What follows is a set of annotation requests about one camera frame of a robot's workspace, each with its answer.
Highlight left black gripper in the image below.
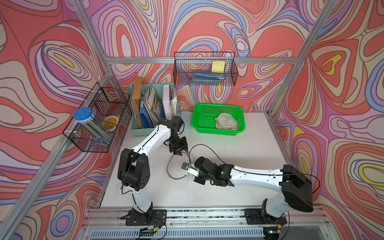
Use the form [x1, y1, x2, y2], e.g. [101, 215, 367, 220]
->
[166, 134, 189, 155]

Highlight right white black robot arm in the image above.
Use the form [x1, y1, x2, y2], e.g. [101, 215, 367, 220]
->
[186, 157, 314, 219]

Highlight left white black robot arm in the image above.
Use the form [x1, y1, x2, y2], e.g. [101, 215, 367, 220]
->
[117, 116, 188, 214]

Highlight blue folder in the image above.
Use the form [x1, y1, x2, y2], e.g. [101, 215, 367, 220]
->
[139, 103, 153, 129]

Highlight green plastic basket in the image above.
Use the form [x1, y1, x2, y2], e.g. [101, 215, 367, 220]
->
[192, 104, 246, 136]

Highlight white book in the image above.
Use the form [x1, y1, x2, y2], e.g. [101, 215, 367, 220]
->
[162, 85, 174, 120]

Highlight mint green file organizer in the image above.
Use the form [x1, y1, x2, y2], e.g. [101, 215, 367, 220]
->
[127, 83, 178, 137]

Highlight brown cardboard folder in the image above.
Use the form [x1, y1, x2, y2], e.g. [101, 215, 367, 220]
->
[132, 76, 143, 129]

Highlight yellow tape roll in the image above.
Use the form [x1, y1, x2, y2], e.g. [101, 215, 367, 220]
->
[102, 116, 120, 132]

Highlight blue pen pouch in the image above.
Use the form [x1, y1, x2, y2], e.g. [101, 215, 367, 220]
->
[194, 72, 227, 81]

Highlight yellow sticky note pad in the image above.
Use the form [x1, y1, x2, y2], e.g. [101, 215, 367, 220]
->
[211, 61, 226, 74]

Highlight green circuit board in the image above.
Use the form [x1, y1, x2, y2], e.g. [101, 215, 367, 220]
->
[138, 228, 159, 239]

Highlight blue lidded clear jar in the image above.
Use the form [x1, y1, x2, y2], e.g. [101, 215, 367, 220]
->
[73, 107, 112, 145]

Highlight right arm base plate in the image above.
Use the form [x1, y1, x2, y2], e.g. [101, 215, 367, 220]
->
[244, 209, 287, 226]

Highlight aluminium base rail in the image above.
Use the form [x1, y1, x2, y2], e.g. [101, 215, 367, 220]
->
[75, 206, 338, 240]

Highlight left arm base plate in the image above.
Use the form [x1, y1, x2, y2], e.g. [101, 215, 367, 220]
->
[120, 209, 167, 227]

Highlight back black wire basket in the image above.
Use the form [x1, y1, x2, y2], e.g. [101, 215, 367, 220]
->
[174, 50, 239, 86]

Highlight black wire basket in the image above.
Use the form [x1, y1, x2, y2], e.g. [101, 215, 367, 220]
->
[174, 50, 239, 86]
[63, 83, 132, 153]

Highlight left black wire basket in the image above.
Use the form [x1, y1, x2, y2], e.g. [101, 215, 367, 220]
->
[63, 83, 132, 153]

